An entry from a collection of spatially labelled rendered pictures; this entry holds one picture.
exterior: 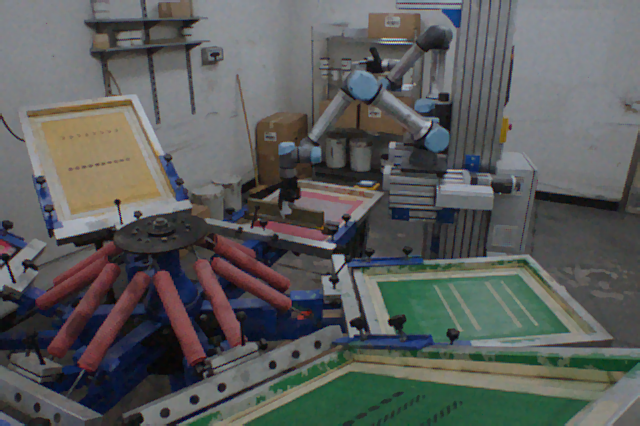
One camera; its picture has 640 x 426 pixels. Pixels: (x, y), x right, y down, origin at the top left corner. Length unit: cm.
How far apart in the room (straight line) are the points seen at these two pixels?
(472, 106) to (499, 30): 37
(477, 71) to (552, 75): 314
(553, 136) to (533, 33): 112
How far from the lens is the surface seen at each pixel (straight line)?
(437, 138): 217
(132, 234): 158
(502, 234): 267
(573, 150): 570
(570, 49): 553
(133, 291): 144
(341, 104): 221
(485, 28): 245
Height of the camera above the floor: 194
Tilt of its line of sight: 23 degrees down
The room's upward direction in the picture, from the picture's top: straight up
